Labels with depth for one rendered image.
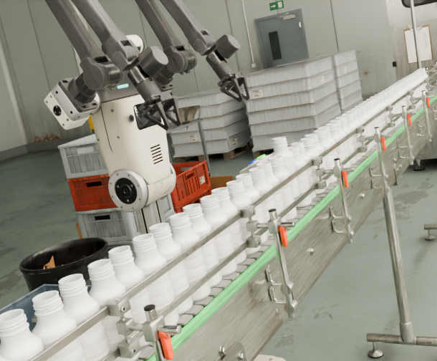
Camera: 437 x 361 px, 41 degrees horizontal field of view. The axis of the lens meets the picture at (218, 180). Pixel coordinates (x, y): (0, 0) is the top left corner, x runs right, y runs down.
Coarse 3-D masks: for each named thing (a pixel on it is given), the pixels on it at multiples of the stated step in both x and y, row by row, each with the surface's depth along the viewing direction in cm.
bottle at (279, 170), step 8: (272, 160) 147; (280, 160) 147; (272, 168) 148; (280, 168) 147; (280, 176) 147; (288, 176) 148; (288, 184) 148; (288, 192) 148; (288, 200) 148; (296, 208) 151; (288, 216) 149
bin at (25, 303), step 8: (40, 288) 153; (48, 288) 154; (56, 288) 152; (88, 288) 146; (24, 296) 148; (32, 296) 150; (16, 304) 146; (24, 304) 148; (32, 304) 150; (0, 312) 142; (24, 312) 148; (32, 312) 150; (32, 328) 150
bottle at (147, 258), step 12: (144, 240) 98; (144, 252) 98; (156, 252) 100; (144, 264) 98; (156, 264) 98; (168, 276) 100; (156, 288) 98; (168, 288) 100; (156, 300) 99; (168, 300) 100; (156, 312) 99; (168, 324) 100
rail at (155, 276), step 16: (432, 80) 373; (384, 128) 232; (336, 144) 180; (368, 144) 211; (272, 192) 138; (288, 208) 145; (224, 224) 117; (208, 240) 112; (176, 256) 102; (160, 272) 98; (208, 272) 111; (144, 288) 94; (192, 288) 106; (176, 304) 101; (96, 320) 84; (64, 336) 78; (48, 352) 76; (112, 352) 86
